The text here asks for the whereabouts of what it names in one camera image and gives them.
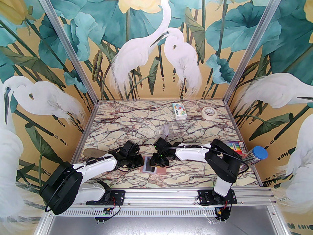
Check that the pink leather card holder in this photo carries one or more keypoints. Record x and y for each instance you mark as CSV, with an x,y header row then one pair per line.
x,y
161,171

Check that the grey card dark stripe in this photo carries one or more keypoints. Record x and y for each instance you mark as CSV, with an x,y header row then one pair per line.
x,y
148,169

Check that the clear acrylic card stand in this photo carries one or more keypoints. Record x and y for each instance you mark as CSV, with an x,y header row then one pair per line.
x,y
161,133

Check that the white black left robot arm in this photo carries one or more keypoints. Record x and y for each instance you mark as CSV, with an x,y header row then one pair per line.
x,y
97,166

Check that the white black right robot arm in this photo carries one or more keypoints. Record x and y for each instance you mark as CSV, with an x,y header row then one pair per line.
x,y
193,153

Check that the white patterned tissue pack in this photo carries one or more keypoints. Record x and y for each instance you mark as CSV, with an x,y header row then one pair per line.
x,y
179,111

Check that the small controller circuit board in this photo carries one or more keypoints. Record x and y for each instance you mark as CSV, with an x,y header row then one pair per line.
x,y
221,213
106,212

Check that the perforated metal panel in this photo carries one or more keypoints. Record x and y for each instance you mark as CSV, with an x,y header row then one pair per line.
x,y
159,225

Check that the cream masking tape roll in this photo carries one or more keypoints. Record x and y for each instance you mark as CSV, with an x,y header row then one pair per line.
x,y
207,115

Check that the colourful marker pen pack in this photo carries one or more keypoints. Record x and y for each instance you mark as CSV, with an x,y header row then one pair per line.
x,y
237,147

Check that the clear tube blue lid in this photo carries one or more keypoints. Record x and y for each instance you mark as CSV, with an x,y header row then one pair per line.
x,y
259,153

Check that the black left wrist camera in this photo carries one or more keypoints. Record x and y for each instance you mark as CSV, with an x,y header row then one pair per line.
x,y
130,147

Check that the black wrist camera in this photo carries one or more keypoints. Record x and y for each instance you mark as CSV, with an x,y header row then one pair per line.
x,y
163,144
130,147

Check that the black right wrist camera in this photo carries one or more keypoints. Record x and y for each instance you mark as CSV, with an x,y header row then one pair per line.
x,y
163,144

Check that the aluminium front rail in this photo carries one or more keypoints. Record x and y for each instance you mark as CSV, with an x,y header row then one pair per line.
x,y
159,197

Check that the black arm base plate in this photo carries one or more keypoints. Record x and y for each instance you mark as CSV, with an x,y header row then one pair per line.
x,y
119,196
204,197

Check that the aluminium frame post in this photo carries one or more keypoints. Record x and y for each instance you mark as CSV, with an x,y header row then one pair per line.
x,y
253,43
69,43

